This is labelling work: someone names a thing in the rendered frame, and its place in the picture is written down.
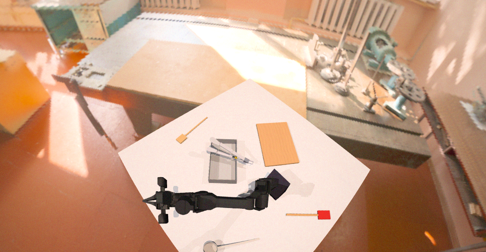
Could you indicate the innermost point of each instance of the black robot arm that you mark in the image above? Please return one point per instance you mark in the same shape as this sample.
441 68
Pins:
202 200

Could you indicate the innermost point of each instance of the orange flat paddle with long thin handle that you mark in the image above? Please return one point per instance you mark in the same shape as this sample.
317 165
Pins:
183 137

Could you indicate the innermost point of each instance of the light wooden board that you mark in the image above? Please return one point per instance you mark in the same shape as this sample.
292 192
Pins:
276 144

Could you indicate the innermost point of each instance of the grey saucepan with long thin handle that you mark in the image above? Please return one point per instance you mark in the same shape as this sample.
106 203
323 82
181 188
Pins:
212 247

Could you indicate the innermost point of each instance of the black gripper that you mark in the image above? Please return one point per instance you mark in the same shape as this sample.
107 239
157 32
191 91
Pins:
163 217

